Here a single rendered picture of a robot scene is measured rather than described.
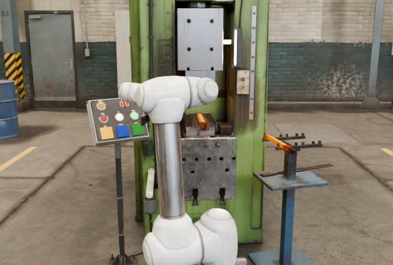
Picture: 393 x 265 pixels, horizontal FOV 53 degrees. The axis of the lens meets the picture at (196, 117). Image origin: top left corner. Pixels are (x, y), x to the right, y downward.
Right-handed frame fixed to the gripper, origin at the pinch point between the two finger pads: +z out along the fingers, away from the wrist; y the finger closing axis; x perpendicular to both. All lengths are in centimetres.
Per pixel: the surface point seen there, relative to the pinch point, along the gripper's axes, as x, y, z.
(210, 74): 25, 51, -9
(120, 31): 326, 177, 449
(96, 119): 9.3, -24.6, 13.4
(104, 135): -2.0, -21.4, 12.6
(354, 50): 196, 632, 299
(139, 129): -1.0, 1.2, 12.6
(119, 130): 0.3, -12.1, 12.6
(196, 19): 58, 42, -23
